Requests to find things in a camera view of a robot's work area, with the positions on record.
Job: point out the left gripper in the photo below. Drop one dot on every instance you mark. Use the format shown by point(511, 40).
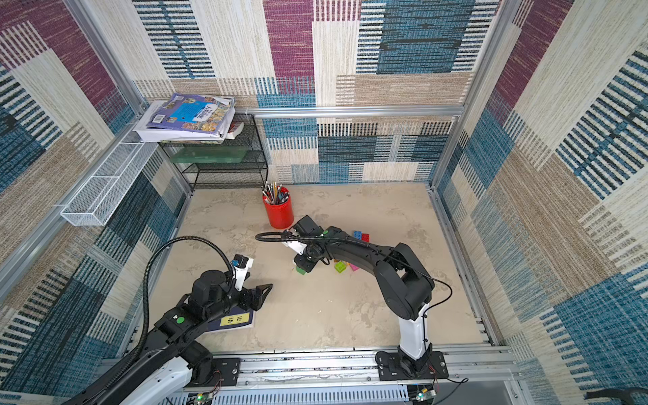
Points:
point(247, 304)

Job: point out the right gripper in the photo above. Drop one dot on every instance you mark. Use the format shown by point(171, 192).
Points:
point(308, 244)

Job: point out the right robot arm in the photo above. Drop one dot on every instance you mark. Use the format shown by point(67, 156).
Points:
point(405, 284)

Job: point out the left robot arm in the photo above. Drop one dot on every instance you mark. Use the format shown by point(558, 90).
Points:
point(169, 357)

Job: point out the lime green lego brick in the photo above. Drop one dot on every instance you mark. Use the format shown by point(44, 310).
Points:
point(340, 266)

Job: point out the dark blue notebook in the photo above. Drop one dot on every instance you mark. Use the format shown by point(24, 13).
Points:
point(237, 319)

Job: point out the red pencil cup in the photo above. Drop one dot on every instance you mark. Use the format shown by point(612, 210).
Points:
point(280, 215)

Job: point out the pencils in cup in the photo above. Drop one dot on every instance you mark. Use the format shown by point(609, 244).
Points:
point(275, 194)

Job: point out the green tray on shelf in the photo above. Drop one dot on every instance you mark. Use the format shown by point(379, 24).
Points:
point(209, 155)

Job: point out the stack of books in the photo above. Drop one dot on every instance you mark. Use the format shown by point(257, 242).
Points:
point(190, 117)

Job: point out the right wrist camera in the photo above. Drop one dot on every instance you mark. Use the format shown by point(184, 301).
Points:
point(291, 241)

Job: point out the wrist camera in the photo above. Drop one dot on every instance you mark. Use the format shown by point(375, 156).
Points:
point(291, 241)
point(242, 265)

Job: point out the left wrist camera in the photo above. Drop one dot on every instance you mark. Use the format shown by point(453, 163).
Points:
point(242, 265)

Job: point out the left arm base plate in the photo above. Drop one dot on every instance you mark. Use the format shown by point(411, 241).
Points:
point(216, 372)

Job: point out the black wire shelf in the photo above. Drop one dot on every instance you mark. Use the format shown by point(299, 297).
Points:
point(250, 173)

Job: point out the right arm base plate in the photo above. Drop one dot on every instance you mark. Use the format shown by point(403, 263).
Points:
point(398, 366)

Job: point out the white wire basket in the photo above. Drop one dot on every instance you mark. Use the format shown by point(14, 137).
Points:
point(97, 200)

